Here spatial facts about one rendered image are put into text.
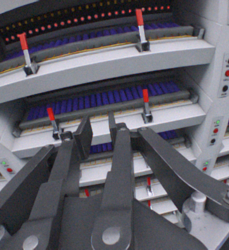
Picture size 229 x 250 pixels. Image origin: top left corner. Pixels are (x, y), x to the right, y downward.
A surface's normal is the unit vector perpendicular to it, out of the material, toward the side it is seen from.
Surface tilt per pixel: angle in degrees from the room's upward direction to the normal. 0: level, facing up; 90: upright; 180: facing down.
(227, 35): 90
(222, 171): 19
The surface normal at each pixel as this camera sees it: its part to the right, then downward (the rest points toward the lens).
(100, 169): -0.11, -0.62
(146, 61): 0.15, 0.76
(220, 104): 0.11, 0.51
